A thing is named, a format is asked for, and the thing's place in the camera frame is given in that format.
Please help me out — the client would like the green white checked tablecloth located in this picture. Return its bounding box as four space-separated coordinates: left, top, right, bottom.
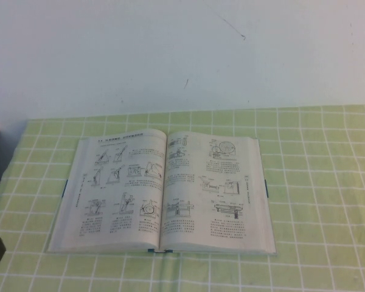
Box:
0 104 365 292

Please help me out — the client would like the technical book with diagrams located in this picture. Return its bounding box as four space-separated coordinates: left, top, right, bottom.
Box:
45 128 277 256

